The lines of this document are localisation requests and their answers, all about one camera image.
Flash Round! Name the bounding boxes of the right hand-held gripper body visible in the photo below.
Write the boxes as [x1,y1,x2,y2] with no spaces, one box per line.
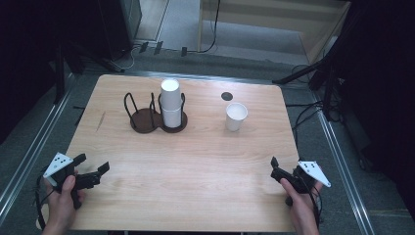
[270,160,333,208]

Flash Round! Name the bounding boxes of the white floor cable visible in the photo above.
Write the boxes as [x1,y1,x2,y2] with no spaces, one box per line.
[120,44,142,71]

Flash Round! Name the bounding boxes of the light wooden desk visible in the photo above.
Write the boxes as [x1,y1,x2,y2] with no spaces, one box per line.
[196,0,352,66]

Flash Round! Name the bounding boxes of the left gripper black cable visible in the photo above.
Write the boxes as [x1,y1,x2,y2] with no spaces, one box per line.
[33,166,56,231]

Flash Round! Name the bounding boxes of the person's right hand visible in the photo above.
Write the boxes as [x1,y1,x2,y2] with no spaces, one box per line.
[279,177,325,229]

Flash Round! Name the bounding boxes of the black floor cables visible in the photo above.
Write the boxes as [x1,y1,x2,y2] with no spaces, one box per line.
[285,63,344,148]

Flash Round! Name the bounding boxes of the dark wire cup holder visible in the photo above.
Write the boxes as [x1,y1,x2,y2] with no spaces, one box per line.
[122,91,189,135]

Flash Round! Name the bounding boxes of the black metal stand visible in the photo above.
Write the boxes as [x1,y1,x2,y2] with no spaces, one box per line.
[272,48,346,122]

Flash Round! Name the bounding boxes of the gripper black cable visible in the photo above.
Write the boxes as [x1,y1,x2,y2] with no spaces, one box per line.
[307,184,325,228]
[33,166,56,231]

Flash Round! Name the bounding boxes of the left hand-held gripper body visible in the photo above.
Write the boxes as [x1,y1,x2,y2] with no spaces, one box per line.
[42,152,102,211]

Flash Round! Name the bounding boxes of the person's left hand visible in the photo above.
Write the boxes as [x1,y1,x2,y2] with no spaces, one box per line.
[41,174,87,231]

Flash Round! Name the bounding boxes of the single white paper cup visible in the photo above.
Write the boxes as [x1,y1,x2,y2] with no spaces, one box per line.
[224,102,249,133]

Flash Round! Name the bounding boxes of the black hanging cable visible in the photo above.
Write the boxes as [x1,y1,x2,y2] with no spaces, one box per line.
[195,0,222,55]

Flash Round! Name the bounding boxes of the metal floor rail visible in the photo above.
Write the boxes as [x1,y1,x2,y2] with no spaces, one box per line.
[309,91,376,235]
[0,72,78,227]

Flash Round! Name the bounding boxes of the dark cabinet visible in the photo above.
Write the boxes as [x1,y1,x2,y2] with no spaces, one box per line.
[96,0,143,63]

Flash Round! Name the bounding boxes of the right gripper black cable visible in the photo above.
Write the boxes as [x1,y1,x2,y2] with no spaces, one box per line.
[307,184,325,228]

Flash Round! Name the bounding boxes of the stack of white paper cups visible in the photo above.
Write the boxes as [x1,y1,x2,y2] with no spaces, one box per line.
[159,77,184,129]

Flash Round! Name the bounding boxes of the black upright post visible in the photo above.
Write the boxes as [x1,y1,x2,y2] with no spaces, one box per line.
[53,40,67,106]

